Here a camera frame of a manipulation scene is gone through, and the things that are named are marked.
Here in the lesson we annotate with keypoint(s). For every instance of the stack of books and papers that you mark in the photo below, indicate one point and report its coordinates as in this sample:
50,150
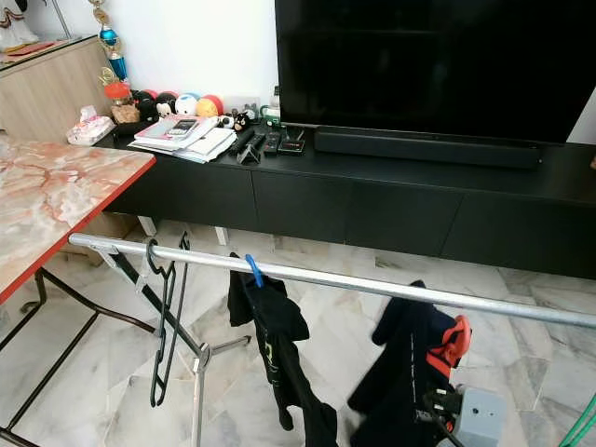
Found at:
191,144

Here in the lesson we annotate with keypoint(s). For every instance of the light wooden sideboard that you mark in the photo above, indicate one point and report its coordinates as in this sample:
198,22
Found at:
47,93

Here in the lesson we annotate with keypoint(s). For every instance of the grey calculator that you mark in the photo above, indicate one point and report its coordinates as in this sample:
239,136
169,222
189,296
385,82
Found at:
182,128

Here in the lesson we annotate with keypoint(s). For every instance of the black tv console cabinet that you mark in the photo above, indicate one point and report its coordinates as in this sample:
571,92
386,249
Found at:
363,212

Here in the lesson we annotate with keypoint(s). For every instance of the green and white bottle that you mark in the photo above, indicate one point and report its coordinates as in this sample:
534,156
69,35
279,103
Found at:
271,110

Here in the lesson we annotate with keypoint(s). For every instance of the small black desk clock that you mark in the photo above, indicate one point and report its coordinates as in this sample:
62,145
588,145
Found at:
291,144

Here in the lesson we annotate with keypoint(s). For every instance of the white ceramic figurine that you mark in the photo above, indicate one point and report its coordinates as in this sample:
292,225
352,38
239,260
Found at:
17,30

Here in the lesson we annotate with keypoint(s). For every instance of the marble top folding table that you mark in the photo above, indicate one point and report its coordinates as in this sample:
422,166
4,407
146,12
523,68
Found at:
47,200

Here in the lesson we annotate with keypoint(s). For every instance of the pink floral tissue pack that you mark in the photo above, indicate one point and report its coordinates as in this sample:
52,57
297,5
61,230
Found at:
88,131

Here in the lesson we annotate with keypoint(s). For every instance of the black remote control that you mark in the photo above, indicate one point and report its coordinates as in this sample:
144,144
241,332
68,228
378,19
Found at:
247,145

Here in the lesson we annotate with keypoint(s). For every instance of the small panda toy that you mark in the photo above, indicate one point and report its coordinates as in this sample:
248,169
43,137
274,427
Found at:
237,120

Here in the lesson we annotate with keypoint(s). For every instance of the black soundbar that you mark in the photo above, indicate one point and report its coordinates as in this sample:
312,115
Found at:
428,147

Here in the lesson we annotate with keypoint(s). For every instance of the gold and blue trophy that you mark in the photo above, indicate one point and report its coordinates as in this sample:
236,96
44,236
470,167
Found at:
115,60

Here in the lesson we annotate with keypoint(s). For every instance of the blue plastic hanger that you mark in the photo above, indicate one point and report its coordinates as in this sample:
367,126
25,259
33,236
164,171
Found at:
254,271

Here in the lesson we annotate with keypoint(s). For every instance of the mouse face plush ball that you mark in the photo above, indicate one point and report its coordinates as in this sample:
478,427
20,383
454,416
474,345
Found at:
166,106

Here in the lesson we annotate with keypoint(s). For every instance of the black round plush ball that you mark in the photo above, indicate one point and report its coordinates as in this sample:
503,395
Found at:
142,103

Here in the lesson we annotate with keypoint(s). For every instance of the orange and red plush ball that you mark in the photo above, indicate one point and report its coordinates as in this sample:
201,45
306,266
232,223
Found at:
210,106

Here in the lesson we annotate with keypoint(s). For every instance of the white and blue plush ball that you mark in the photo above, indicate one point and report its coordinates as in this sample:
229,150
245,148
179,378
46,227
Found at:
187,104

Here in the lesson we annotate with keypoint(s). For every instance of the black flat television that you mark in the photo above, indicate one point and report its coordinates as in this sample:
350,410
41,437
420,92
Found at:
428,65

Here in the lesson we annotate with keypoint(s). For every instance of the navy shirt with red collar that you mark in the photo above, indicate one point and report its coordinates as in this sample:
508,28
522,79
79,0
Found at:
400,372

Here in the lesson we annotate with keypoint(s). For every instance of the silver metal clothes rack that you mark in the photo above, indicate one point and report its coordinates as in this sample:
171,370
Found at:
382,288

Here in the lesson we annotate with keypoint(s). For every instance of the glass jar with red lid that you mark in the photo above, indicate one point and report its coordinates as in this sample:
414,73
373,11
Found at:
122,105

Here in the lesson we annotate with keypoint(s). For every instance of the black t-shirt with logo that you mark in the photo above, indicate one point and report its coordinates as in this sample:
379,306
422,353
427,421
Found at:
279,335

